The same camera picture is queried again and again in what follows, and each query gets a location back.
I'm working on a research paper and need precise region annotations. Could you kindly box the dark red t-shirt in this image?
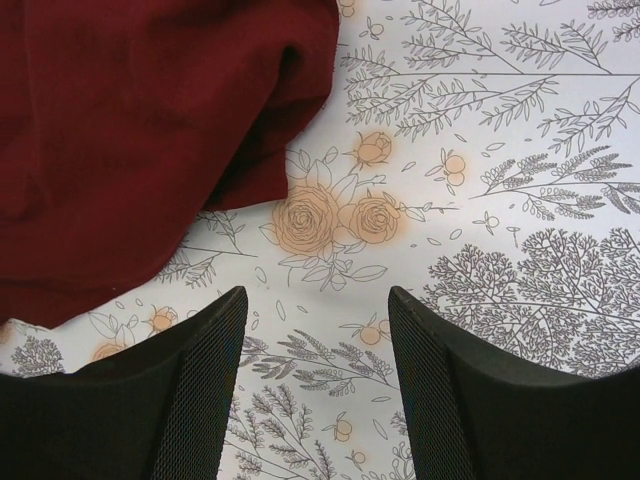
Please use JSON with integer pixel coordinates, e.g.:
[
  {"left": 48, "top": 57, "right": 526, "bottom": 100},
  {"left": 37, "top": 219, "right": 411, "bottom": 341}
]
[{"left": 1, "top": 1, "right": 340, "bottom": 329}]

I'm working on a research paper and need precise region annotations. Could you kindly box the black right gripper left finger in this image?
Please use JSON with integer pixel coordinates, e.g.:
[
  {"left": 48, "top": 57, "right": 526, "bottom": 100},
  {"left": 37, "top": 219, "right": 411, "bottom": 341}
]
[{"left": 1, "top": 287, "right": 248, "bottom": 479}]

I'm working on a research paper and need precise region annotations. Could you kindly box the floral patterned table mat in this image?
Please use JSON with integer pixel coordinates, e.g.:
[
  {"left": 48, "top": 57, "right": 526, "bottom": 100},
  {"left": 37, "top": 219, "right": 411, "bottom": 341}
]
[{"left": 1, "top": 1, "right": 639, "bottom": 479}]

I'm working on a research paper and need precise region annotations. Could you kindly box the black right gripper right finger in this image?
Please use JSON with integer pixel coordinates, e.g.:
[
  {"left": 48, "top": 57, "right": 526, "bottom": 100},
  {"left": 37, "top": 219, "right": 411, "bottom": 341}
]
[{"left": 388, "top": 287, "right": 639, "bottom": 480}]

